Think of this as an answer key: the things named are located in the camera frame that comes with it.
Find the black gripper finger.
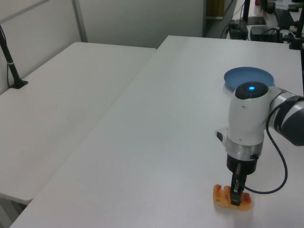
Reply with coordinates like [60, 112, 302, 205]
[239, 175, 248, 191]
[229, 173, 242, 206]

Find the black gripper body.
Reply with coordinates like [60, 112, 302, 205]
[226, 153, 258, 177]

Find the orange braided bread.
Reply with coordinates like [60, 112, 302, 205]
[212, 184, 253, 211]

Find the blue round plate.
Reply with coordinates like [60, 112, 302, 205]
[223, 66, 275, 92]

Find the black box stand base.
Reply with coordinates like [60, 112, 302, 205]
[228, 19, 248, 40]

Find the black mini computer box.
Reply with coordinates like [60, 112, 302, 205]
[250, 25, 284, 43]

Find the flat black pad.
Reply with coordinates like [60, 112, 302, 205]
[247, 15, 267, 26]

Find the black keyboard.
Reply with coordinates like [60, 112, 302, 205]
[274, 8, 295, 27]

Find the wooden cabinet panel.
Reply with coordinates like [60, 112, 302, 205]
[206, 0, 225, 19]

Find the black pole with flat base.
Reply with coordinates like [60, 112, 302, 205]
[0, 23, 29, 90]

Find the dark blue gripper cable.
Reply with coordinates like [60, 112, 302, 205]
[244, 104, 289, 195]

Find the black camera stand clamp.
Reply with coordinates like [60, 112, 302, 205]
[288, 20, 304, 51]

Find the black looped cable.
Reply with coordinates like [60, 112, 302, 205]
[221, 23, 230, 39]

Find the grey partition frame post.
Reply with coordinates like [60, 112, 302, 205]
[72, 0, 89, 43]

